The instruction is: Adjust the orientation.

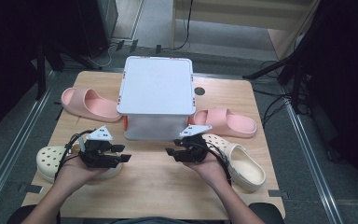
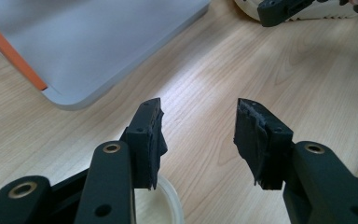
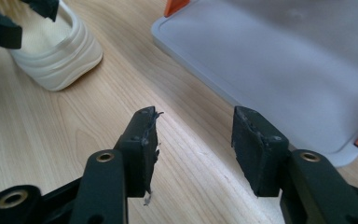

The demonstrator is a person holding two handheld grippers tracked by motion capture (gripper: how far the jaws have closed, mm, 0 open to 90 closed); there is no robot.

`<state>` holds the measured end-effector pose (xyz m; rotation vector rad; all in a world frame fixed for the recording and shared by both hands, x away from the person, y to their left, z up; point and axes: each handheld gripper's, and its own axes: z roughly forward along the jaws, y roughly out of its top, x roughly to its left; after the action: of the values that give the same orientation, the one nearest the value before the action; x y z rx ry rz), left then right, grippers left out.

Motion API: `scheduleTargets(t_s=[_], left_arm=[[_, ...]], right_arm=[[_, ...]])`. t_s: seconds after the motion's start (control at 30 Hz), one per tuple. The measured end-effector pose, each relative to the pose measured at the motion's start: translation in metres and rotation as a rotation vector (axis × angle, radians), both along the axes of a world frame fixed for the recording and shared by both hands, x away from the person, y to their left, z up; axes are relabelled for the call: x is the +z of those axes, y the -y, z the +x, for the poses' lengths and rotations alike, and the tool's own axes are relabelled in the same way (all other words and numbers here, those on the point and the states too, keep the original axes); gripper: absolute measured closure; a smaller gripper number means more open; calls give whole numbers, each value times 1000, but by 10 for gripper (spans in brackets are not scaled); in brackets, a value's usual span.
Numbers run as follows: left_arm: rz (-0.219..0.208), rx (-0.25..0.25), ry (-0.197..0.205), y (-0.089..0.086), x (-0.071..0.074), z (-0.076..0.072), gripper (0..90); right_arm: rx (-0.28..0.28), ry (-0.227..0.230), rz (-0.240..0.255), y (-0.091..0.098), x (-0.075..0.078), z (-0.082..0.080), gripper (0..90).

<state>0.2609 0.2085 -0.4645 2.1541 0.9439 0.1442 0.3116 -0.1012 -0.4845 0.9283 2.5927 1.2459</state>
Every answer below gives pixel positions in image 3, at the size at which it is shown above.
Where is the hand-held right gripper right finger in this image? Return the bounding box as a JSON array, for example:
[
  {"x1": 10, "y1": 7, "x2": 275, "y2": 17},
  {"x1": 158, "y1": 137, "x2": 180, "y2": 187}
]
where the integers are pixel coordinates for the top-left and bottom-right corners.
[{"x1": 231, "y1": 105, "x2": 358, "y2": 224}]

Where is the cream clog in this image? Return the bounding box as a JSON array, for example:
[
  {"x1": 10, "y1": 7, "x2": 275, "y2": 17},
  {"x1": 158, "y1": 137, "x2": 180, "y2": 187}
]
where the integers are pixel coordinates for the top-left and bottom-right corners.
[{"x1": 7, "y1": 0, "x2": 104, "y2": 92}]

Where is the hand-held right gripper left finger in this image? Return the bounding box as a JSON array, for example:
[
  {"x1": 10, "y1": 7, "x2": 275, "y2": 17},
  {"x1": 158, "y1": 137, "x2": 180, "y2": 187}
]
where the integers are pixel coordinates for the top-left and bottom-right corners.
[{"x1": 69, "y1": 105, "x2": 164, "y2": 224}]

